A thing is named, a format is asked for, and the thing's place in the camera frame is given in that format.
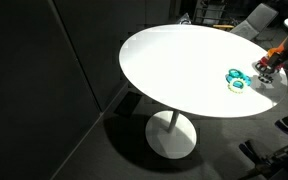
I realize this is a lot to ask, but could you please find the red ring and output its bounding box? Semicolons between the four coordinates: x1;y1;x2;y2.
259;55;284;72

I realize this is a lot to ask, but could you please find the orange yellow bar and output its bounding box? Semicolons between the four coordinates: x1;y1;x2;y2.
213;24;235;29

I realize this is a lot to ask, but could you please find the grey chair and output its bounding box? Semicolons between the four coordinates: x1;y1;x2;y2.
230;3;278;40

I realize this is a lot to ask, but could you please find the orange rod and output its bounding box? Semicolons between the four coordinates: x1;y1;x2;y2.
267;37;288;57

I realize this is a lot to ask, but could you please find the blue ring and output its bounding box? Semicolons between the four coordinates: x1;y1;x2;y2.
225;74;252;87

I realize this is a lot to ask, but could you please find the white table pedestal base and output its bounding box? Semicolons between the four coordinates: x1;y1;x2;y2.
145;110;197;159

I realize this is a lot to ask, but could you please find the yellow toothed ring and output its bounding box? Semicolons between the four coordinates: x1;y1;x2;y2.
227;78;246;95

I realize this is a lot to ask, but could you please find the black white striped base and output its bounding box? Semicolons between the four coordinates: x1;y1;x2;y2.
255;63;277;74

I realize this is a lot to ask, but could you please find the teal ring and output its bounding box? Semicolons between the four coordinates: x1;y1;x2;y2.
228;68;246;78

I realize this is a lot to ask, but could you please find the black clamp tool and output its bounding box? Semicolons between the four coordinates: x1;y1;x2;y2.
238;116;288;180

